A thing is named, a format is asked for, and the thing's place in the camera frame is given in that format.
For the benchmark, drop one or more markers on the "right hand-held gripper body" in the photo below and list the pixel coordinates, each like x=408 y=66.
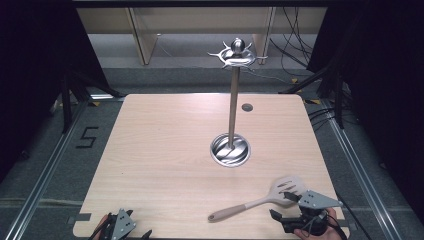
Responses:
x=316 y=200

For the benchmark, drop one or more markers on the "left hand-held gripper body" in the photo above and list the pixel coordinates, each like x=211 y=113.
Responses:
x=122 y=225

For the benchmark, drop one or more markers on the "beige slotted spatula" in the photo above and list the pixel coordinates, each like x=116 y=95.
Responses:
x=230 y=212

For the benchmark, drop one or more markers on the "chrome utensil rack stand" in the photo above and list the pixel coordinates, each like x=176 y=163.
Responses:
x=233 y=106

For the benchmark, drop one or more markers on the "person's left hand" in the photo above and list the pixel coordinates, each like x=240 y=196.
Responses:
x=102 y=224

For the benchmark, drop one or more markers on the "person's right hand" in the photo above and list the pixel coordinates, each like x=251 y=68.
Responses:
x=328 y=236

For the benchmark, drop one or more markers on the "yellow black floor tape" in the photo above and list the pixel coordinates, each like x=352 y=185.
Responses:
x=312 y=101

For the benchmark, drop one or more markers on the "black tripod stand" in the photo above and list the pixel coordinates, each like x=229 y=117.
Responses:
x=66 y=100
x=338 y=100

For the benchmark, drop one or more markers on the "black curtain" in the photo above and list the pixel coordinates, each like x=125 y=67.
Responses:
x=36 y=66
x=390 y=83

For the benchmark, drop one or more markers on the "light wooden desk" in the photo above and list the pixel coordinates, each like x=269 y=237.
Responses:
x=143 y=43

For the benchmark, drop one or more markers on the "aluminium floor rail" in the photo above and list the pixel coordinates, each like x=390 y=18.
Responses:
x=50 y=166
x=360 y=173

